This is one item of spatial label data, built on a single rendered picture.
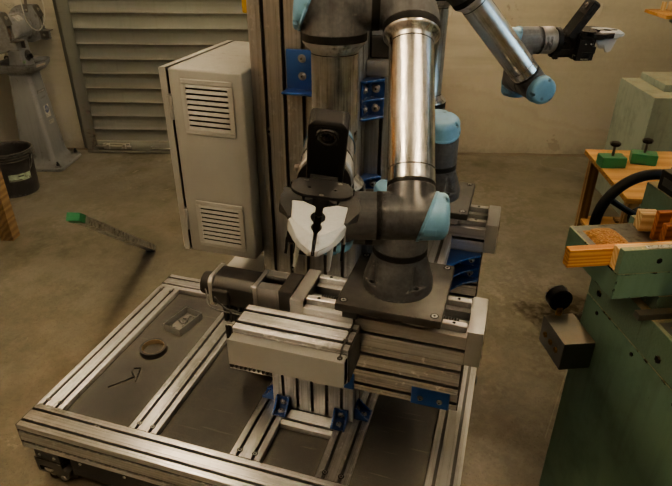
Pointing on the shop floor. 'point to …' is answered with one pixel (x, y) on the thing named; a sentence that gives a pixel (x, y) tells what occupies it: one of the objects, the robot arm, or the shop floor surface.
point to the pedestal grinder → (31, 83)
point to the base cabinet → (611, 416)
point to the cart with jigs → (616, 161)
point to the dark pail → (18, 168)
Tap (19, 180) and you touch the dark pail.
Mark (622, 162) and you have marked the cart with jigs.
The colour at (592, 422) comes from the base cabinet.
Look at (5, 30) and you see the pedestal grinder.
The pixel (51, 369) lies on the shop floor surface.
